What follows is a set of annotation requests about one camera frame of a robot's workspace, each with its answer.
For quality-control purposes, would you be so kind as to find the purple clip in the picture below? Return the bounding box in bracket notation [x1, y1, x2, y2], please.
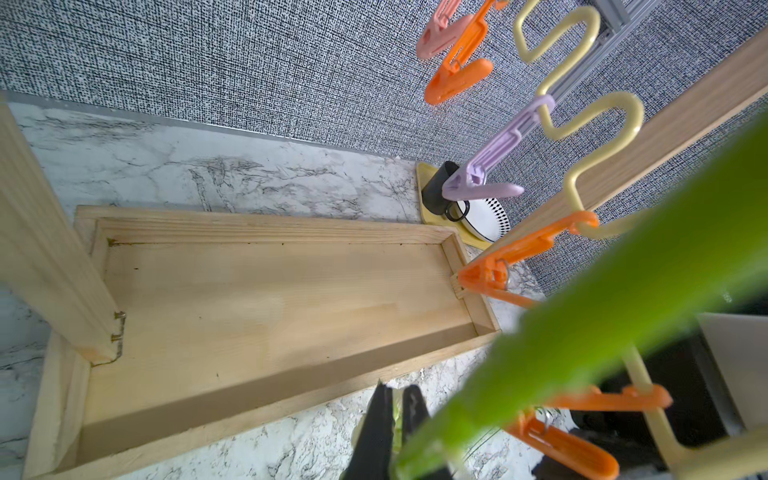
[442, 94, 556, 202]

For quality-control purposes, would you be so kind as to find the orange bottom clip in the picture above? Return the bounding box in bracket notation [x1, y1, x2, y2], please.
[503, 383, 674, 480]

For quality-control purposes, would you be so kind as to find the pink clip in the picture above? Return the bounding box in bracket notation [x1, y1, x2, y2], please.
[416, 0, 473, 60]

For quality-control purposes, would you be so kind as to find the orange upper clip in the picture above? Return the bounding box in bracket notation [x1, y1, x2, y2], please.
[424, 1, 507, 105]

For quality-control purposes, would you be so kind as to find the black cup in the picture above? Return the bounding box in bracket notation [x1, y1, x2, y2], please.
[421, 161, 471, 222]

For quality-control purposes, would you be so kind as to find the orange clip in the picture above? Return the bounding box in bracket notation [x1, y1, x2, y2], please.
[451, 211, 599, 309]
[424, 1, 507, 105]
[503, 383, 674, 480]

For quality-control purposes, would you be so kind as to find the white rose with stem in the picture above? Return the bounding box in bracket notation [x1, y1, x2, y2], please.
[391, 119, 767, 479]

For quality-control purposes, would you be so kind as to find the white patterned plate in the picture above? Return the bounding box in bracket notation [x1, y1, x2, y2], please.
[458, 198, 511, 243]

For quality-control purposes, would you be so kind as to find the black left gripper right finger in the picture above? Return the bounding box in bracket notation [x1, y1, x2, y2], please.
[401, 385, 453, 480]

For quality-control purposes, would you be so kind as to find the yellow tray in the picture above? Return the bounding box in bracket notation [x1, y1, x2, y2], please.
[416, 162, 491, 251]

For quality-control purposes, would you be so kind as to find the wooden hanging rack frame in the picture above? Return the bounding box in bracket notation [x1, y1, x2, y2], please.
[0, 35, 768, 480]

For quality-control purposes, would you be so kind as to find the yellow plastic clip hanger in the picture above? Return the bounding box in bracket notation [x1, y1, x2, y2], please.
[512, 0, 768, 480]

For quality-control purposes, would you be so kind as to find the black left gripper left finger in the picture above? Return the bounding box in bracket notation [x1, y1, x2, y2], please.
[341, 383, 395, 479]

